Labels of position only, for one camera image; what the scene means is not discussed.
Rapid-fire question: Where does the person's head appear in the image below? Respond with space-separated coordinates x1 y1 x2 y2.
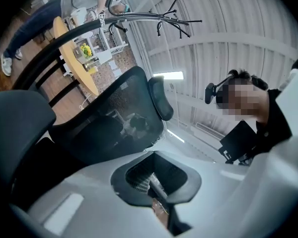
216 69 270 123

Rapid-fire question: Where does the grey chair armrest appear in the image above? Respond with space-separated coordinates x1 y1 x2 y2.
0 89 57 184

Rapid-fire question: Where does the black head-mounted camera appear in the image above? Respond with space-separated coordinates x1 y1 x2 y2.
204 69 236 106

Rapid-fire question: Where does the white jug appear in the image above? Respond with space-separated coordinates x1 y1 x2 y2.
70 7 88 26

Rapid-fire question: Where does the rectangular ceiling light panel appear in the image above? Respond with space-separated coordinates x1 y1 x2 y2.
167 129 186 144
152 70 185 81

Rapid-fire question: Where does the round wooden table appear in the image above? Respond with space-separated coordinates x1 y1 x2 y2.
53 16 100 97

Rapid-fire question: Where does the black mesh office chair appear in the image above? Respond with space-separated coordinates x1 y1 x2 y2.
48 65 175 166

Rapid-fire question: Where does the white metal shelf rack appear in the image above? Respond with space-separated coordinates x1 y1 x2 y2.
84 21 129 64

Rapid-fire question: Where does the person with head camera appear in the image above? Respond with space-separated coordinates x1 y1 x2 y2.
254 88 294 156

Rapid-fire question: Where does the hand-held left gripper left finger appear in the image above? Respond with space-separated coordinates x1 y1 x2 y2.
11 150 171 238

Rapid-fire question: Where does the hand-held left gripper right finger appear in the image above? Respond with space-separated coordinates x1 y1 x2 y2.
153 150 252 238

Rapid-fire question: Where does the black table leg with wheel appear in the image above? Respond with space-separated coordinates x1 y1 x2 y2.
12 0 203 89

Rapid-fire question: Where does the black chest-mounted device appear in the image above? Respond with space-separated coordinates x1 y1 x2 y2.
218 119 259 165

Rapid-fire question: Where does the yellow flower bouquet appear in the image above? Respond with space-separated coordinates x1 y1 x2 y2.
79 43 93 60

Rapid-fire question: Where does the black office chair seat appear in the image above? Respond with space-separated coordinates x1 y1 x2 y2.
11 132 95 208

